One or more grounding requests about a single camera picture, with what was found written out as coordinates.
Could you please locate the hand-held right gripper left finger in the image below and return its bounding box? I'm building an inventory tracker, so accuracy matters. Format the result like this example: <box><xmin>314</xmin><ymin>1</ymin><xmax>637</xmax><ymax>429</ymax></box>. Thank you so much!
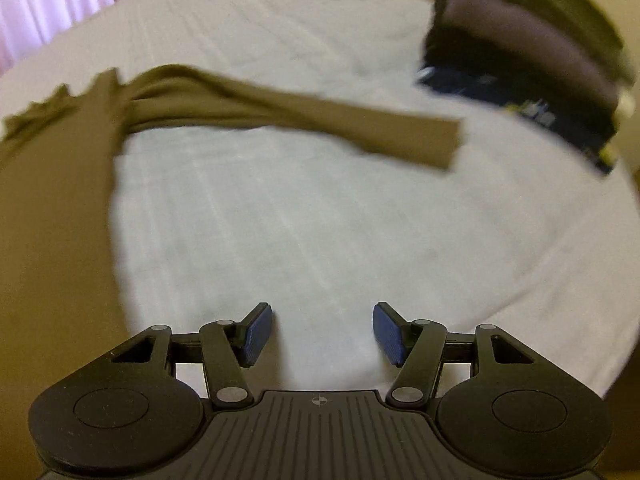
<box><xmin>107</xmin><ymin>302</ymin><xmax>274</xmax><ymax>409</ymax></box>

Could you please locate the folded mauve garment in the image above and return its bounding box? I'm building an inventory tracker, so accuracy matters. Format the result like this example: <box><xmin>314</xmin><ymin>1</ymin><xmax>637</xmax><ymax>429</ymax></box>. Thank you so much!
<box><xmin>442</xmin><ymin>0</ymin><xmax>624</xmax><ymax>111</ymax></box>

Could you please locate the stack of folded clothes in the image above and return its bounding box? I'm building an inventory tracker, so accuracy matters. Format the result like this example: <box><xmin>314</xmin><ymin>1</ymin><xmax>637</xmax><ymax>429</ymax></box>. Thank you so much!
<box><xmin>419</xmin><ymin>0</ymin><xmax>621</xmax><ymax>147</ymax></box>

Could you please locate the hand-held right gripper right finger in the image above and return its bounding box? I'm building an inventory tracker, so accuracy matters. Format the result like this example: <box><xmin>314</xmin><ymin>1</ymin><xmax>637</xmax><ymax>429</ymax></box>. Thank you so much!
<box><xmin>372</xmin><ymin>302</ymin><xmax>540</xmax><ymax>409</ymax></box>

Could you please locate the striped white bed cover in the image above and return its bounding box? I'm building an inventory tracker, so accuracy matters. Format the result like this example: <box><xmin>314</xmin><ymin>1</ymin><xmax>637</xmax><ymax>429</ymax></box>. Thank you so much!
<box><xmin>0</xmin><ymin>0</ymin><xmax>640</xmax><ymax>401</ymax></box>

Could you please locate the folded dark blue printed garment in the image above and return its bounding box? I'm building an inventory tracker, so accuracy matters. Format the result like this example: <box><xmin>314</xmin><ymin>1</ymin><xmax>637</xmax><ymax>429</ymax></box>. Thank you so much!
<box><xmin>414</xmin><ymin>64</ymin><xmax>620</xmax><ymax>177</ymax></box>

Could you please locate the olive brown garment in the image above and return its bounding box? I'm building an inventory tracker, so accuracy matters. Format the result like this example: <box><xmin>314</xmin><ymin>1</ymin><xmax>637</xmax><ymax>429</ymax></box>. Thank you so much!
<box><xmin>0</xmin><ymin>63</ymin><xmax>466</xmax><ymax>480</ymax></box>

